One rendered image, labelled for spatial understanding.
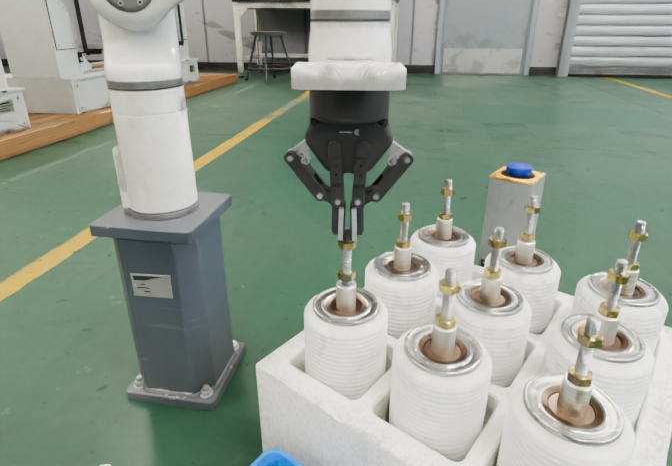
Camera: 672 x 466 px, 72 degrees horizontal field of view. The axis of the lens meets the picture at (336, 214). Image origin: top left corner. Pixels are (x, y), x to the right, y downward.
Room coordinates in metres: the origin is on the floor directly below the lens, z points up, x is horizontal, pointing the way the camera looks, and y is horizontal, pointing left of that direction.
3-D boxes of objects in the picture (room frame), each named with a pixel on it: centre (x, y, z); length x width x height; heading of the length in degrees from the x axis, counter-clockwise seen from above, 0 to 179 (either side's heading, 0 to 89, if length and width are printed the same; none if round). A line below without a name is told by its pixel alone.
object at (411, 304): (0.53, -0.09, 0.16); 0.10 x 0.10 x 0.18
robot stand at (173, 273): (0.61, 0.25, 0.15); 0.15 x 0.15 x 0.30; 80
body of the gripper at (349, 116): (0.44, -0.01, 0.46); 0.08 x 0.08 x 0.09
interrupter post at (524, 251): (0.55, -0.25, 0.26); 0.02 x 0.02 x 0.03
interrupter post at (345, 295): (0.44, -0.01, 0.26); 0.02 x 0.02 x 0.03
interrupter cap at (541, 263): (0.55, -0.25, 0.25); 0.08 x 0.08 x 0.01
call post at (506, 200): (0.73, -0.30, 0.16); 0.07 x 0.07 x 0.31; 51
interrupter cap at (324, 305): (0.44, -0.01, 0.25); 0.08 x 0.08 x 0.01
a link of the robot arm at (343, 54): (0.42, -0.01, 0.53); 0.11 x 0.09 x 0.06; 177
